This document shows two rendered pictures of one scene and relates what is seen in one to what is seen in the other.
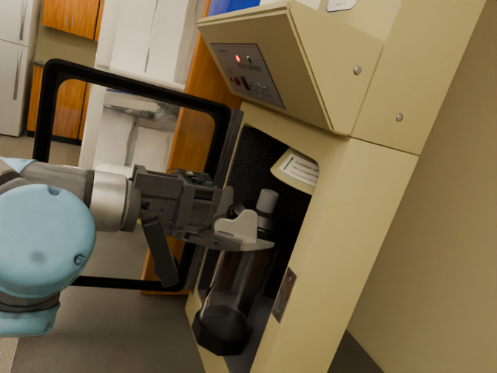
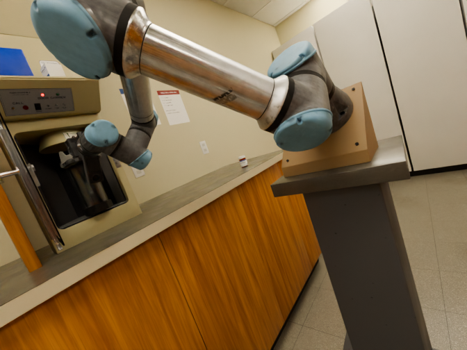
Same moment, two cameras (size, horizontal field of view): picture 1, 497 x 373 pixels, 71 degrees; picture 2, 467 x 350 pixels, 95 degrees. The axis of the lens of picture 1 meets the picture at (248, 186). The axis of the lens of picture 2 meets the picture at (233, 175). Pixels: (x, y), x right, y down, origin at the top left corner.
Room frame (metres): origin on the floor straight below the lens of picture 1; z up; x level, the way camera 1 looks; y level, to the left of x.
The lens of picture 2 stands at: (0.29, 0.97, 1.08)
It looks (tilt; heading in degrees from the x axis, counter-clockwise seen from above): 7 degrees down; 250
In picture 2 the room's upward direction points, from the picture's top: 20 degrees counter-clockwise
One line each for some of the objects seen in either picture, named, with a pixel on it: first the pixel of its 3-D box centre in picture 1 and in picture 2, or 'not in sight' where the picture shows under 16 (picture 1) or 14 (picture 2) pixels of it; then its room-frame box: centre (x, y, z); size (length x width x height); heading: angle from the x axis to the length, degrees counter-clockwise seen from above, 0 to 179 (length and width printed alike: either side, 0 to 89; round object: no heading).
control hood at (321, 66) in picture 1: (257, 65); (50, 97); (0.50, 0.03, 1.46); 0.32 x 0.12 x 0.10; 27
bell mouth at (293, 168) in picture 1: (328, 169); (62, 140); (0.55, -0.11, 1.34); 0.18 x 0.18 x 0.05
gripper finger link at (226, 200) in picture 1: (225, 203); (64, 159); (0.54, 0.03, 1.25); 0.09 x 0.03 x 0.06; 141
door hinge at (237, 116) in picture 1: (211, 207); (29, 185); (0.65, 0.06, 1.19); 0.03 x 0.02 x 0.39; 27
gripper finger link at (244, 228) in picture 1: (246, 229); not in sight; (0.46, -0.01, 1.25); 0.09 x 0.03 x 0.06; 93
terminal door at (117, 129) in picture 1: (126, 193); (25, 180); (0.59, 0.21, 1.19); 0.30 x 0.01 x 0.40; 112
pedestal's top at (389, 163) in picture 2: not in sight; (339, 165); (-0.23, 0.47, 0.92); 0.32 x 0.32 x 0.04; 30
